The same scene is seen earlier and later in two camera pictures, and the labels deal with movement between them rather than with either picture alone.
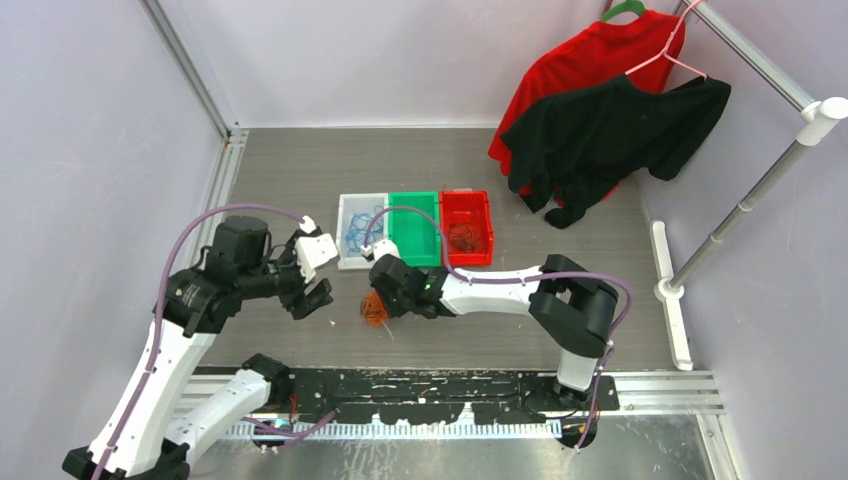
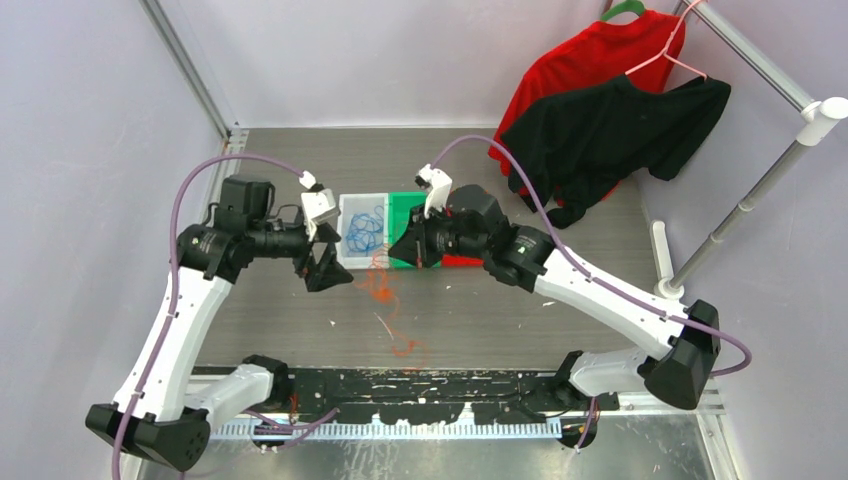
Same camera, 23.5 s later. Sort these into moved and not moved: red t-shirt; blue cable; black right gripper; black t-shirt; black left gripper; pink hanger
Moved: black left gripper; black right gripper
Not moved: blue cable; pink hanger; black t-shirt; red t-shirt
